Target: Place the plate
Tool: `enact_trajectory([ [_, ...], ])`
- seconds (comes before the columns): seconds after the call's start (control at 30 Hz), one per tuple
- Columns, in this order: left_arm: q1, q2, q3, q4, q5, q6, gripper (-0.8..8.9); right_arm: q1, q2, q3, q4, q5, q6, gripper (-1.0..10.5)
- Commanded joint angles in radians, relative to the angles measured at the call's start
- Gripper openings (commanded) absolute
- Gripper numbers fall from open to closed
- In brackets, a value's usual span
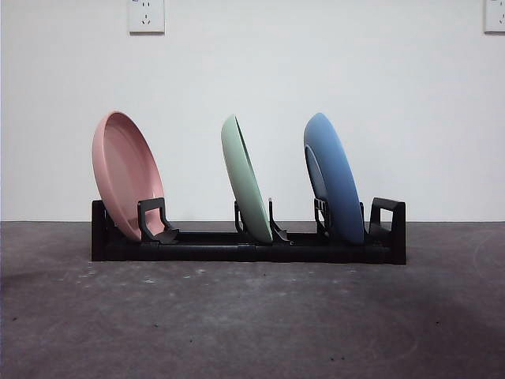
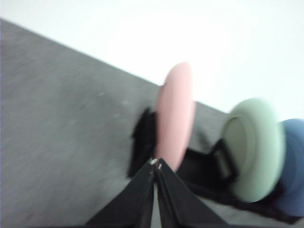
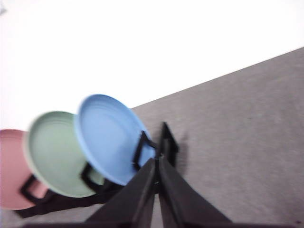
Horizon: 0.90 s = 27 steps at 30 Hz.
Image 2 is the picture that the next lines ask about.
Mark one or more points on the pale green plate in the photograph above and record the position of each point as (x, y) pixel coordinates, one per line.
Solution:
(261, 142)

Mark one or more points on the black plate rack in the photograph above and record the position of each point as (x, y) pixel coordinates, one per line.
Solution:
(202, 166)

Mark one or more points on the blue plate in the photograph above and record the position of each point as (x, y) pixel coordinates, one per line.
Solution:
(294, 166)

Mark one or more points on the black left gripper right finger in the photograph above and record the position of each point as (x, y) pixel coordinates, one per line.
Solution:
(180, 204)

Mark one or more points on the pink plate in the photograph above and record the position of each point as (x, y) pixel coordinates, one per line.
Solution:
(175, 114)

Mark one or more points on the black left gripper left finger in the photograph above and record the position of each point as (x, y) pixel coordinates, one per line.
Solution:
(133, 204)

